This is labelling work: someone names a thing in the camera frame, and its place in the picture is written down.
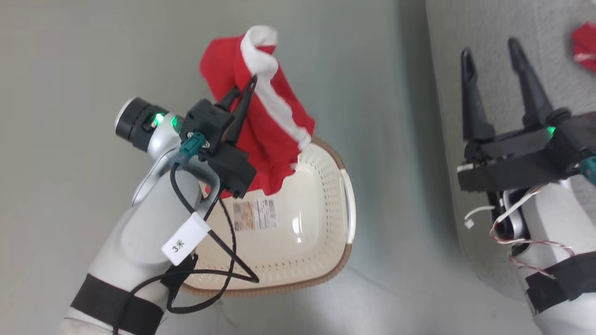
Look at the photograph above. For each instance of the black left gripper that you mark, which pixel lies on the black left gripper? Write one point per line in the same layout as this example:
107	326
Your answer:
205	122

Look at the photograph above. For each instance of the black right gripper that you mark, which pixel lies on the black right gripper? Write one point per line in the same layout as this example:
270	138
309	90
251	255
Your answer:
535	144

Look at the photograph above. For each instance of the red garment with white trim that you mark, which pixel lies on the red garment with white trim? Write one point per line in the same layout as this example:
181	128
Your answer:
274	139

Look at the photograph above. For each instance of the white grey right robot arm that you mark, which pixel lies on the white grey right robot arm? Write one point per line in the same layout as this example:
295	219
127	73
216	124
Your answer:
558	218

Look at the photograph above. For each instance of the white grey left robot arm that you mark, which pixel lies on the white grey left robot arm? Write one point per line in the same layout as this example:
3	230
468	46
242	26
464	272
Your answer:
139	232

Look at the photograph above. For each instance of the grey fabric sofa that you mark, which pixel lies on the grey fabric sofa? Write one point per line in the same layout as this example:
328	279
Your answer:
493	28

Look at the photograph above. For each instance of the printed label sticker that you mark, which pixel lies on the printed label sticker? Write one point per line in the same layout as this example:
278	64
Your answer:
255	215

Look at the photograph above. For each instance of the cream perforated laundry basket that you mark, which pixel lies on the cream perforated laundry basket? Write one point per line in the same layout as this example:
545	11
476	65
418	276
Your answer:
298	232

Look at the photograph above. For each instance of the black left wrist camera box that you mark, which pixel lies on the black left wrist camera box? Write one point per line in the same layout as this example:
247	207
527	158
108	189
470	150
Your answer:
233	170

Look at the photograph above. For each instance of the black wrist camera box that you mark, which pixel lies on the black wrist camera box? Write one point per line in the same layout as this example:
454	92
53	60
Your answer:
233	170
512	176

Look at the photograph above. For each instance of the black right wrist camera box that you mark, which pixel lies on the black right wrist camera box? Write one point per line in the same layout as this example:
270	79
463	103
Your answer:
512	176

